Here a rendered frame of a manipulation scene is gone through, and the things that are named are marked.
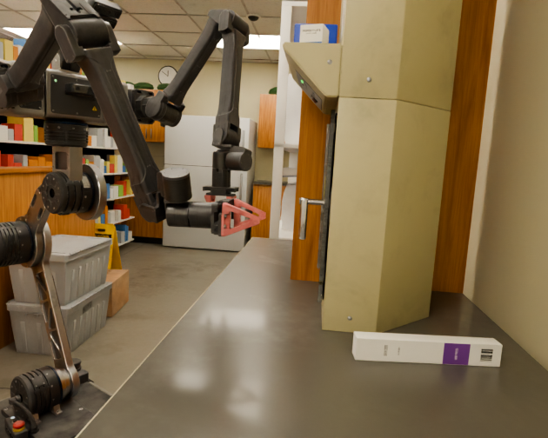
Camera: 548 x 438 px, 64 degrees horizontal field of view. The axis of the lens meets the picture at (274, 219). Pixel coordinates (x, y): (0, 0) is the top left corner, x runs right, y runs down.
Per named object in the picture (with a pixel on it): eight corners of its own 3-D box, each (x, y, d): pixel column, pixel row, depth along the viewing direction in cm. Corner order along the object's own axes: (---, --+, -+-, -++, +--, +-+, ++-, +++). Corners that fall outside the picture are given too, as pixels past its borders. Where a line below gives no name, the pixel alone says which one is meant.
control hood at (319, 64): (333, 115, 116) (336, 76, 115) (338, 96, 84) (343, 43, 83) (290, 113, 117) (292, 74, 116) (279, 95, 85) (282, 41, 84)
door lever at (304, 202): (322, 242, 92) (322, 239, 95) (324, 196, 91) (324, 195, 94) (297, 240, 93) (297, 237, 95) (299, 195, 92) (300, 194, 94)
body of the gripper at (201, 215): (230, 199, 99) (198, 197, 100) (220, 202, 89) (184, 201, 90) (230, 228, 100) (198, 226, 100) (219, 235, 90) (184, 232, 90)
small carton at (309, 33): (327, 59, 96) (329, 30, 96) (321, 53, 92) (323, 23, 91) (305, 59, 98) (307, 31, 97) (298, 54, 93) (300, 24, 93)
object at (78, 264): (114, 282, 322) (115, 237, 317) (68, 308, 262) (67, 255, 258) (60, 276, 326) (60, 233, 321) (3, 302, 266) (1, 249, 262)
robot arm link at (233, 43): (238, 30, 148) (217, 12, 139) (252, 25, 144) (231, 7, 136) (230, 152, 140) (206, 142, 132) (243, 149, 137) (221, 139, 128)
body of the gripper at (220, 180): (235, 194, 132) (236, 169, 131) (202, 192, 133) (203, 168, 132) (238, 192, 138) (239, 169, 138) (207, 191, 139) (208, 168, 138)
